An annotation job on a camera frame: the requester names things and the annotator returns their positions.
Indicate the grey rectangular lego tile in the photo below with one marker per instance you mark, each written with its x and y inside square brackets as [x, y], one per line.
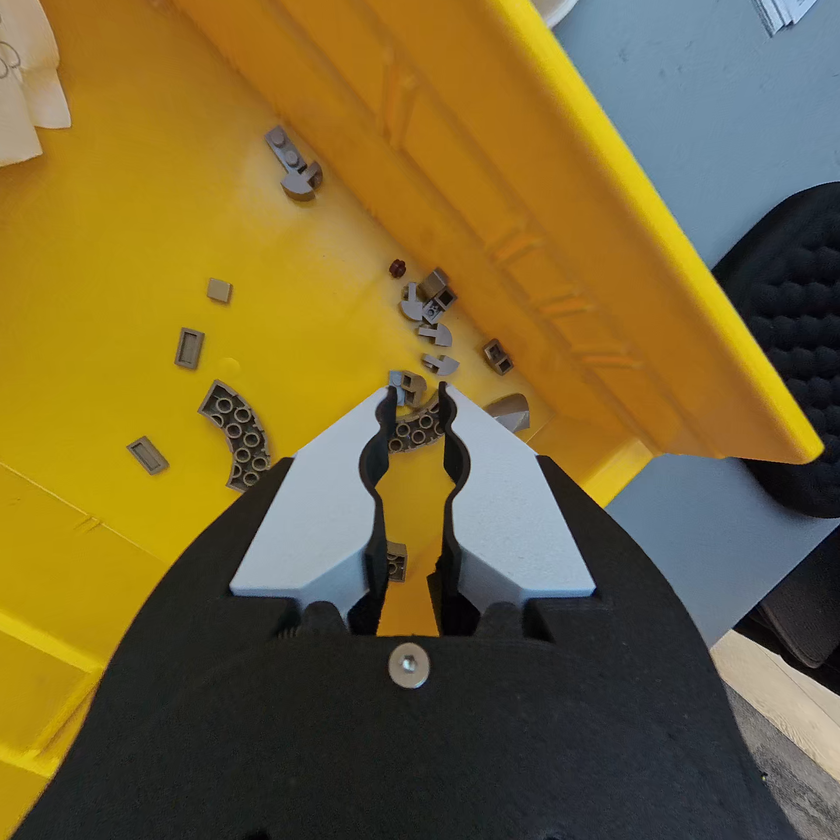
[190, 348]
[148, 455]

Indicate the yellow plastic bin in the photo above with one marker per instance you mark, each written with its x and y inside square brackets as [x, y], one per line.
[131, 229]

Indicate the white paper cup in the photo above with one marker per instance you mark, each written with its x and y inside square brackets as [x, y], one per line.
[558, 10]

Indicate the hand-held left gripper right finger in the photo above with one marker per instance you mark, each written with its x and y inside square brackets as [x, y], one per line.
[518, 525]

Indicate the black padded wrist rest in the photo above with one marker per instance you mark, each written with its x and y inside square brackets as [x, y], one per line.
[794, 328]

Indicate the smooth dark tan curved slope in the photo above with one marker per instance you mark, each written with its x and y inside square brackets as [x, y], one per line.
[512, 410]

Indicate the dark tan curved arch brick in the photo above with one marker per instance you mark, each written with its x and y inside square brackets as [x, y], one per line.
[239, 433]
[413, 433]

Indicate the light grey square lego tile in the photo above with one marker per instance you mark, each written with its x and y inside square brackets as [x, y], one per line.
[219, 290]

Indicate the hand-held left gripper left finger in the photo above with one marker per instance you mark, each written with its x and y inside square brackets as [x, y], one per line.
[308, 525]

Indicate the dark chair part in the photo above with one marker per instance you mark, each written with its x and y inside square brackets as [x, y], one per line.
[807, 604]

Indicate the small dark tan hollow brick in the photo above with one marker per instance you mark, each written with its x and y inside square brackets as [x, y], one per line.
[497, 356]

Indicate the dark tan angled lego piece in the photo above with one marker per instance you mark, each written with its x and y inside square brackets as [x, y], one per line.
[415, 387]

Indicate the dark tan studded lego brick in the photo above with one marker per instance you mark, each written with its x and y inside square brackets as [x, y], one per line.
[396, 561]

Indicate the light grey two-stud lego plate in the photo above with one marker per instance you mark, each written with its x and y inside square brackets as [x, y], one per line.
[396, 379]

